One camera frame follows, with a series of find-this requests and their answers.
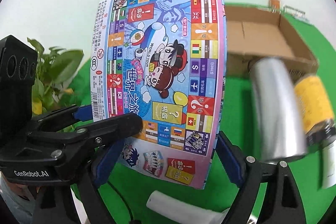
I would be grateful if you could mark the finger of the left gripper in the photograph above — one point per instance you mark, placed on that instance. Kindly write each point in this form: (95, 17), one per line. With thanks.
(61, 118)
(105, 132)

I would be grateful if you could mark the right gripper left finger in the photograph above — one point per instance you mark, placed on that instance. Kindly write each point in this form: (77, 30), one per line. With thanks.
(54, 202)

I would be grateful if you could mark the colourful board game box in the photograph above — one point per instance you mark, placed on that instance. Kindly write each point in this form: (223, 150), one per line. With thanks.
(165, 61)

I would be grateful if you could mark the operator hand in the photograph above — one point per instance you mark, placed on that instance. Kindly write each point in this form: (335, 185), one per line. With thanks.
(18, 199)

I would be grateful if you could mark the green leafy plant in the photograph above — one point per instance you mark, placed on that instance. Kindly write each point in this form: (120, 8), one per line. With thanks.
(55, 69)

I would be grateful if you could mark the silver metal cup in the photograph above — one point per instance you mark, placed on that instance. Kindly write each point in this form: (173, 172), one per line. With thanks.
(278, 116)

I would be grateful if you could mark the white paper sheet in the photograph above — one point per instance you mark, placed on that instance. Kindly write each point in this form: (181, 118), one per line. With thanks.
(328, 166)

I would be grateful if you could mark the white foam roll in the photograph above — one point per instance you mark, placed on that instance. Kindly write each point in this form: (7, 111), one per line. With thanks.
(182, 212)

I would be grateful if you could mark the yellow label bottle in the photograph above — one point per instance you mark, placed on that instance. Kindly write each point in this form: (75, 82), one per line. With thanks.
(317, 112)

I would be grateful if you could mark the brown cardboard box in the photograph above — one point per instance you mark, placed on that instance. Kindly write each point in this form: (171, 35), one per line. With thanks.
(256, 33)

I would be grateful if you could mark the white striped small box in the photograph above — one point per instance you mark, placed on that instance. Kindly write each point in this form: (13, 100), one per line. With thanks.
(296, 13)

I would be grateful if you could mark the orange small box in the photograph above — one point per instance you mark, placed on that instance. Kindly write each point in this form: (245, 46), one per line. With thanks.
(275, 5)

